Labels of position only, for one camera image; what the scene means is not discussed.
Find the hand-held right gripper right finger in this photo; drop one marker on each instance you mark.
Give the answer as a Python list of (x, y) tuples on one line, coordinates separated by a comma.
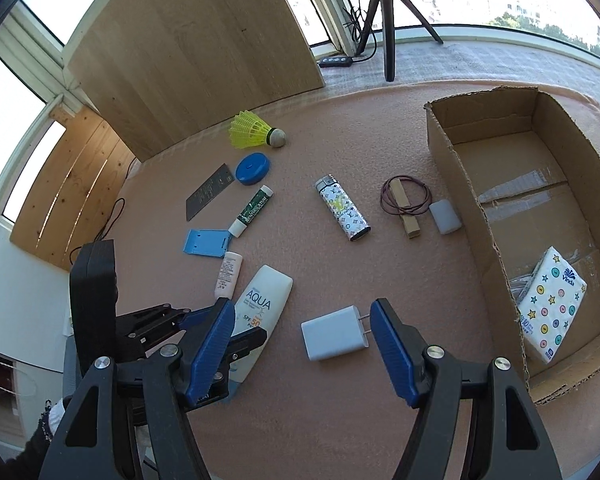
[(392, 355)]

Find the yellow shuttlecock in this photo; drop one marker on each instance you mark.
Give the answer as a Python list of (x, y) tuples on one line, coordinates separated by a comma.
[(250, 130)]

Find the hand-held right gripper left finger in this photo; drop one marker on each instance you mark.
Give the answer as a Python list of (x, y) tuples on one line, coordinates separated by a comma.
[(212, 355)]

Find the cardboard box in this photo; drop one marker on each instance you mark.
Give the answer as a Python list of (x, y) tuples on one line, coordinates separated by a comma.
[(520, 170)]

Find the blue plastic phone stand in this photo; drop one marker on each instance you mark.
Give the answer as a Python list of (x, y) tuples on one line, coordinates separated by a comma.
[(205, 244)]

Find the wooden clothespin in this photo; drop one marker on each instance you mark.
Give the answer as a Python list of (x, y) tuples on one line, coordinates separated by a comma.
[(409, 220)]

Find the white sunscreen bottle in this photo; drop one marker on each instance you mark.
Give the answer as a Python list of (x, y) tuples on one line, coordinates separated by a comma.
[(265, 295)]

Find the small white cream tube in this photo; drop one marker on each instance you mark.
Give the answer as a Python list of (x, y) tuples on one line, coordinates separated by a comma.
[(228, 272)]

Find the black card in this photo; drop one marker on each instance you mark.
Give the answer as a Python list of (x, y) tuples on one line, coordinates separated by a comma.
[(207, 192)]

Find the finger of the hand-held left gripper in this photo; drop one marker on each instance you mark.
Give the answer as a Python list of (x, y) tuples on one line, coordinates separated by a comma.
[(197, 316), (250, 342)]

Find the white charger plug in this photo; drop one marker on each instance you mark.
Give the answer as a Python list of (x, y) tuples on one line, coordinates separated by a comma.
[(332, 334)]

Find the pine slat panel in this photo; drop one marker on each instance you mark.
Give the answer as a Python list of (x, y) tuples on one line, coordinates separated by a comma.
[(80, 185)]

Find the black tripod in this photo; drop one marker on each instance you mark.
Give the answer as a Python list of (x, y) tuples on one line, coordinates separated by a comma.
[(390, 35)]

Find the brown rubber band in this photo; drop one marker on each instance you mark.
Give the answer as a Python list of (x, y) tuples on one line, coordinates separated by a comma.
[(381, 197)]

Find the person's left forearm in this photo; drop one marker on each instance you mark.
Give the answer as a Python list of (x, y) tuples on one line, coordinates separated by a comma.
[(30, 455)]

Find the patterned tissue pack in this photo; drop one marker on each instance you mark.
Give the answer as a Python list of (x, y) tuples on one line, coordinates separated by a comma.
[(550, 305)]

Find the blue round lid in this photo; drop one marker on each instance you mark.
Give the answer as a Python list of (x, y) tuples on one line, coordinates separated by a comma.
[(252, 167)]

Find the green lip balm tube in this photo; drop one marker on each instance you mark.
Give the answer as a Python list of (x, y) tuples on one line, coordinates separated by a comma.
[(252, 207)]

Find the grey eraser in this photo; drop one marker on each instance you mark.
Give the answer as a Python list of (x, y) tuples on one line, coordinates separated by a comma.
[(445, 216)]

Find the light wooden board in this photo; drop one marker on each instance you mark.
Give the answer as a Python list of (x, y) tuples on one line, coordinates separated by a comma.
[(190, 45)]

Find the person's left hand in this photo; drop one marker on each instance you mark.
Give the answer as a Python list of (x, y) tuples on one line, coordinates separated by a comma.
[(60, 416)]

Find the patterned lighter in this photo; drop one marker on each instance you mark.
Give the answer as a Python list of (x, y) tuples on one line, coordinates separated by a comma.
[(342, 210)]

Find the white window frame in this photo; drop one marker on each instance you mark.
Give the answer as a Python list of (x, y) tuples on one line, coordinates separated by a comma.
[(320, 10)]

